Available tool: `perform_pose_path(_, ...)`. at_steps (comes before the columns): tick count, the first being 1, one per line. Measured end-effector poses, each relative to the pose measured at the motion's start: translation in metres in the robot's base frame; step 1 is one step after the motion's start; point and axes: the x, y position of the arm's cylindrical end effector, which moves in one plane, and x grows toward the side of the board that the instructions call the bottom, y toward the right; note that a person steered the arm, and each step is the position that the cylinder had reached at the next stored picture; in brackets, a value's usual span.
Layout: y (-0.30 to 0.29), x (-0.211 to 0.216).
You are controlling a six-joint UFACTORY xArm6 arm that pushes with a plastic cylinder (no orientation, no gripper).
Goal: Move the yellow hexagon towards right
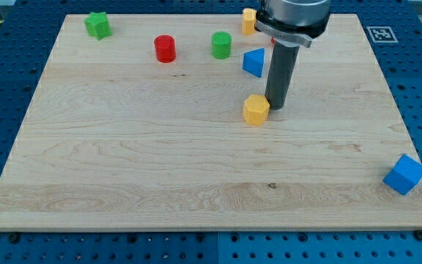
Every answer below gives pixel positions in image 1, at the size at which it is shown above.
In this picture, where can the blue cube block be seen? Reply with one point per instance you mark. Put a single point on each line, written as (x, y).
(405, 175)

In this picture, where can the green star block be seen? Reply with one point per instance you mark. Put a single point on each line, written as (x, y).
(97, 25)

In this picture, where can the yellow hexagon block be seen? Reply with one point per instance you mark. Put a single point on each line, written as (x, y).
(256, 109)

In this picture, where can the white fiducial marker tag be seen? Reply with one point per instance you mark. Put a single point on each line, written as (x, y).
(381, 34)

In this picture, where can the green cylinder block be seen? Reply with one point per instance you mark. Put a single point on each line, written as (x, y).
(221, 45)

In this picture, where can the wooden board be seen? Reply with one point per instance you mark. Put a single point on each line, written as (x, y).
(116, 141)

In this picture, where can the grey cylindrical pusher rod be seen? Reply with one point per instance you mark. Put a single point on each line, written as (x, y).
(280, 74)

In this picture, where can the red cylinder block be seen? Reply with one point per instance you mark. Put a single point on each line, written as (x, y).
(165, 48)

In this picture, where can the yellow block at back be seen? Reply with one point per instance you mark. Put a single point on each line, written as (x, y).
(248, 21)

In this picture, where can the blue triangle block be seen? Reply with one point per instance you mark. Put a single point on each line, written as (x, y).
(253, 62)

